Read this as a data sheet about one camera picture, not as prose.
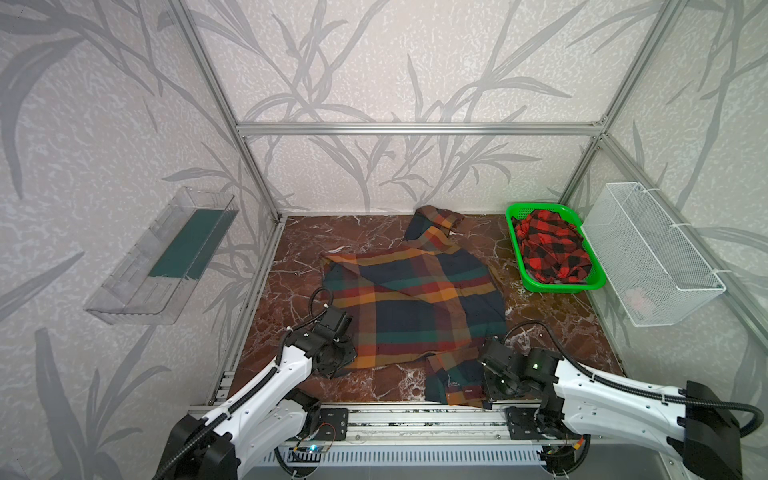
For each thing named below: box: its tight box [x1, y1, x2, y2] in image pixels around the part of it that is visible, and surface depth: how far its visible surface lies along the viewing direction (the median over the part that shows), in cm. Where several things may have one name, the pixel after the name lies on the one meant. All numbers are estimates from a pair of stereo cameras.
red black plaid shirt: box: [511, 209, 592, 284], surface depth 101 cm
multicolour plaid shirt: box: [321, 206, 507, 408], surface depth 96 cm
